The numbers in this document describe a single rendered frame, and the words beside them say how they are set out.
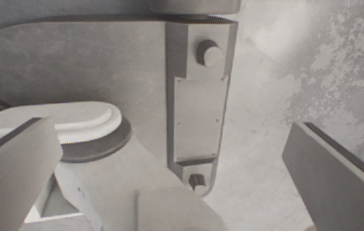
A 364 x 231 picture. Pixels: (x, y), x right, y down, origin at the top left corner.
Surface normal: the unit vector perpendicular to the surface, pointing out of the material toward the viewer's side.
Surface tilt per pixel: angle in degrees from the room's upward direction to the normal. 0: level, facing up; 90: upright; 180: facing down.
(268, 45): 0
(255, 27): 0
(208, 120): 0
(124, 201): 90
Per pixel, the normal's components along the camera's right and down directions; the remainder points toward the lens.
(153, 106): 0.21, 0.50
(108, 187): 0.02, -0.86
